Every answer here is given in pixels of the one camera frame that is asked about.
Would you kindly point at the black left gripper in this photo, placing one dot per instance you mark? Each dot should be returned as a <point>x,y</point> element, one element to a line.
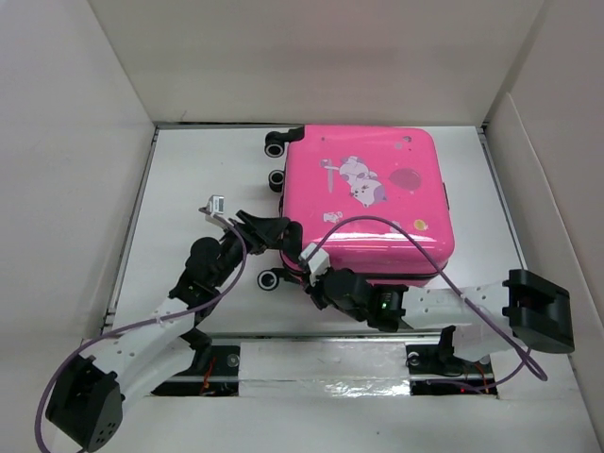
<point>262,234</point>

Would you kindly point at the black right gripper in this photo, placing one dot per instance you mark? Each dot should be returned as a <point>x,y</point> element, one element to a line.
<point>313,291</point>

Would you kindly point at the pink hard-shell suitcase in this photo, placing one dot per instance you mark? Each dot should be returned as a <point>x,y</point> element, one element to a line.
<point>372,196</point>

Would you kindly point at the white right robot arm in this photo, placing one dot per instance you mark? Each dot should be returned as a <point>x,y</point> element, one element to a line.
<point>524,310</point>

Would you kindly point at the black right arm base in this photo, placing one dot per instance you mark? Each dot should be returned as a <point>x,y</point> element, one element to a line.
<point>432,376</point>

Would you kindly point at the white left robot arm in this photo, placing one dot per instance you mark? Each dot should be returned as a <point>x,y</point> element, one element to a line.
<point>87,396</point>

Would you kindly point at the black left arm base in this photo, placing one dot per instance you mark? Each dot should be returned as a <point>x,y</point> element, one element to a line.
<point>214,371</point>

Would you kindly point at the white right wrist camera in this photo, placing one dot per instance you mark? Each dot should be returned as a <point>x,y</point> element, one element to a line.
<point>314,261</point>

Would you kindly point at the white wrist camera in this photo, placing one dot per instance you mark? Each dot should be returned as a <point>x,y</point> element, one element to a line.
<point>214,211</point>
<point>314,261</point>

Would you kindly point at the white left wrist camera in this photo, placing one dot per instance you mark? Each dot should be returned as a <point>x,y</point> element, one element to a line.
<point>214,211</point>

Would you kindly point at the aluminium front rail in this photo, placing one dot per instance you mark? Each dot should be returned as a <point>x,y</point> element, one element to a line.
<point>427,336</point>

